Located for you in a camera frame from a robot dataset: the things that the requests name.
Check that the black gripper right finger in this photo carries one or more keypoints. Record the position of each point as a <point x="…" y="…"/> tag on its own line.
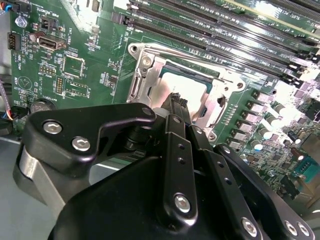
<point x="222" y="172"/>

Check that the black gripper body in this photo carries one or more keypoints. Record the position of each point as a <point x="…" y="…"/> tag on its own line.
<point x="112" y="212"/>

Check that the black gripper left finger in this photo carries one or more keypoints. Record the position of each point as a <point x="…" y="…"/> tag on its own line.
<point x="62" y="140"/>

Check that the silver square CPU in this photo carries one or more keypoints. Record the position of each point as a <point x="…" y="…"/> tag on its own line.
<point x="180" y="85"/>

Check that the metal CPU socket cover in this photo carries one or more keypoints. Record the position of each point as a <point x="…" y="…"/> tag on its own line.
<point x="153" y="77"/>

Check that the metal CPU locking lever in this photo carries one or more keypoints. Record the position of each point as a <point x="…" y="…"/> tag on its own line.
<point x="195" y="62"/>

